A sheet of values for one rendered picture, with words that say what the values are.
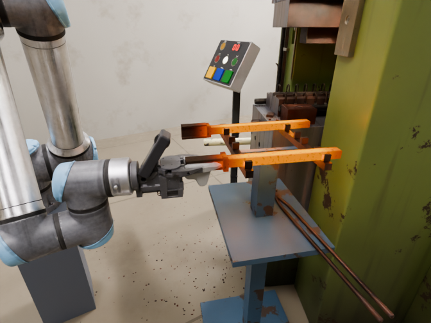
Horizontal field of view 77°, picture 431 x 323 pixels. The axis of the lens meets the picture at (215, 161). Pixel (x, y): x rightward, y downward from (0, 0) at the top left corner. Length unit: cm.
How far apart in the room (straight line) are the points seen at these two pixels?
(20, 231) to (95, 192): 17
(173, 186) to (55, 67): 50
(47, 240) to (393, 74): 96
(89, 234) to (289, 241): 54
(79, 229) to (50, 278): 76
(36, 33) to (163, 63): 290
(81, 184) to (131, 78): 302
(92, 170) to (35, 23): 40
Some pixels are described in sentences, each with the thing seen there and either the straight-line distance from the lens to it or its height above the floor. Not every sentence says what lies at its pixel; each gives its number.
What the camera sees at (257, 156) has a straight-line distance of 68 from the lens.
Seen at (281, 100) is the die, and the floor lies 99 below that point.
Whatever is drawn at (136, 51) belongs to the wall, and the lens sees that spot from 360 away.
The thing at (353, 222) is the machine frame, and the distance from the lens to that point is 110.
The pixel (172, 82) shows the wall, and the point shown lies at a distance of 377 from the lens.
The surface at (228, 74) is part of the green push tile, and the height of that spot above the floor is 102.
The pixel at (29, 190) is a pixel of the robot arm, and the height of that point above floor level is 94.
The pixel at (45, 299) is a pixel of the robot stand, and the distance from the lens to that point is 154.
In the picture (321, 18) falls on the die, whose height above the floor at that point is 130.
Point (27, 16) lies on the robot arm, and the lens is 86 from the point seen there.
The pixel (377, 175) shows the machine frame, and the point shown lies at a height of 84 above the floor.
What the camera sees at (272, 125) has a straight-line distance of 93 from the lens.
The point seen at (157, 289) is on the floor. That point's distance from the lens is 164.
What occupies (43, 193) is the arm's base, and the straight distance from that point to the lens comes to 127.
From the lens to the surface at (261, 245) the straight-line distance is 82.
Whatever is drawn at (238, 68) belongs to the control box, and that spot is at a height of 106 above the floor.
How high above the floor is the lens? 127
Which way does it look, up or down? 26 degrees down
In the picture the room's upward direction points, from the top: straight up
